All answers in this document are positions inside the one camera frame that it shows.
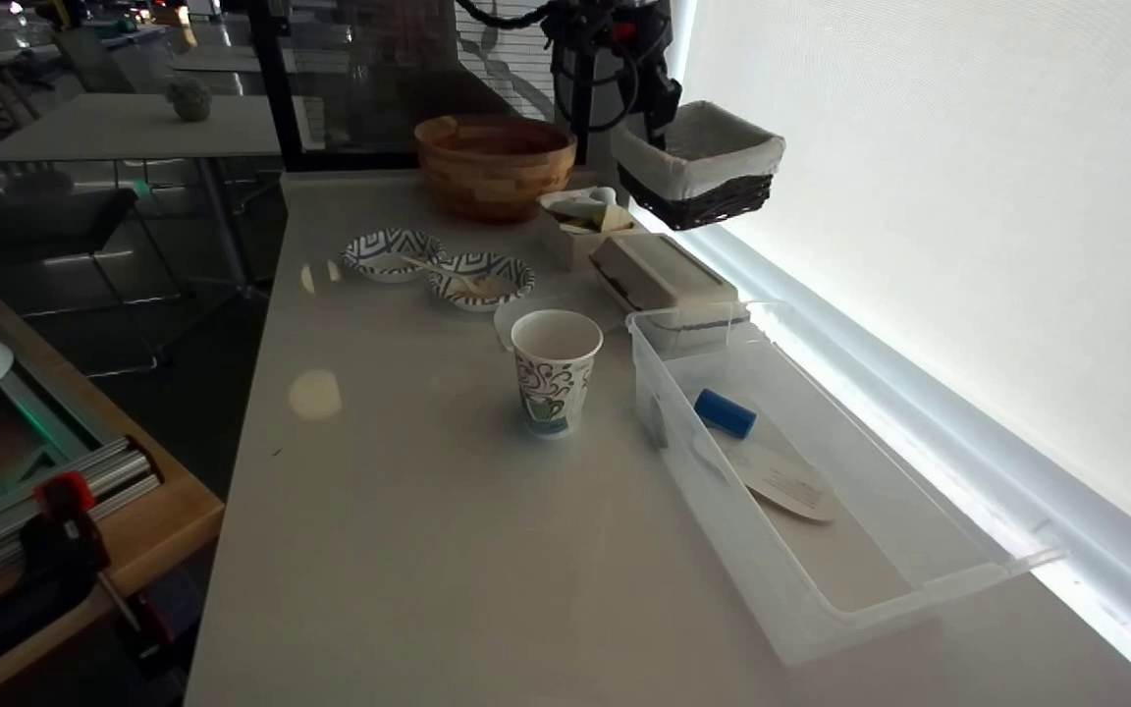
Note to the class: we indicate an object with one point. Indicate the clear plastic storage bin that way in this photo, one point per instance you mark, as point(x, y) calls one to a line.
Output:
point(821, 528)

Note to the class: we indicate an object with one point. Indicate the blue patterned paper plate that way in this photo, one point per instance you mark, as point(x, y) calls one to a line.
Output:
point(389, 252)

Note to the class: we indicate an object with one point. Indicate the red black clamp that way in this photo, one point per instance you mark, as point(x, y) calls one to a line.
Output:
point(63, 550)

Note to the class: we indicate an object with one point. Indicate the large wooden bowl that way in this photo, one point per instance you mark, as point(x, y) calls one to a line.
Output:
point(492, 165)

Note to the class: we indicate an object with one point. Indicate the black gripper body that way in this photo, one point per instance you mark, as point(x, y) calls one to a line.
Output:
point(606, 59)

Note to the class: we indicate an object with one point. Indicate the small white food box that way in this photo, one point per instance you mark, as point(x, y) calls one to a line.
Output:
point(586, 219)

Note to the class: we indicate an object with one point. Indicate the patterned paper cup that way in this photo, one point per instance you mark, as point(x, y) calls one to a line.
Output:
point(555, 354)

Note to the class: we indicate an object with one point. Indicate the blue patterned plate with spoon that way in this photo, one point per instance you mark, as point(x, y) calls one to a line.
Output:
point(482, 279)

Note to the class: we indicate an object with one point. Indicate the white spoon in bin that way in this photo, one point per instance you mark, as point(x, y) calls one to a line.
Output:
point(766, 477)

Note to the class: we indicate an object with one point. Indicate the beige takeaway pack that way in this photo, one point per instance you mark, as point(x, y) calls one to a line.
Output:
point(657, 275)

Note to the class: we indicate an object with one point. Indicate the blue cylinder in bin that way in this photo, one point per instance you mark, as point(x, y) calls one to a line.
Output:
point(725, 413)

